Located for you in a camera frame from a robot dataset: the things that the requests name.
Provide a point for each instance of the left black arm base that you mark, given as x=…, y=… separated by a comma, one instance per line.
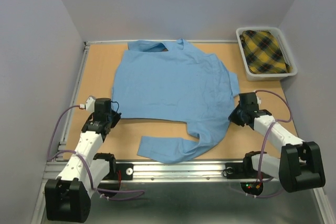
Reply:
x=120, y=171

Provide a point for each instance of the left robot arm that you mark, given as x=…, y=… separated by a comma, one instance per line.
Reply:
x=68, y=196

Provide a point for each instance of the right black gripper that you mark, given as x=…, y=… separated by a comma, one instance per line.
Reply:
x=232, y=116

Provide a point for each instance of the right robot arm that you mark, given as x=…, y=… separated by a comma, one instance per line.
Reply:
x=297, y=164

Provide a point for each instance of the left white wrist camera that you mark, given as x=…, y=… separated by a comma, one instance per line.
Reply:
x=88, y=105

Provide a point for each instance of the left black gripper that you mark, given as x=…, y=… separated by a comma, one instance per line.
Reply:
x=116, y=118

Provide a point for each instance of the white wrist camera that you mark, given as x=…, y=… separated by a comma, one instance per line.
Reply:
x=258, y=98
x=88, y=105

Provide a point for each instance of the white plastic basket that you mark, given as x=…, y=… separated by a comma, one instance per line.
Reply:
x=277, y=33

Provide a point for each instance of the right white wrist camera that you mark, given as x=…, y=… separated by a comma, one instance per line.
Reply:
x=258, y=98

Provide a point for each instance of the aluminium mounting rail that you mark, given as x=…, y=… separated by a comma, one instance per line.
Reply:
x=149, y=171

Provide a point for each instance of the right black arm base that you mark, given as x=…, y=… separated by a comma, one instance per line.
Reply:
x=235, y=170

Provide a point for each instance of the yellow plaid shirt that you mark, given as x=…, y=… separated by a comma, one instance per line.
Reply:
x=262, y=53

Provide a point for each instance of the light blue long sleeve shirt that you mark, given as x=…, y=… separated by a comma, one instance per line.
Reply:
x=175, y=81

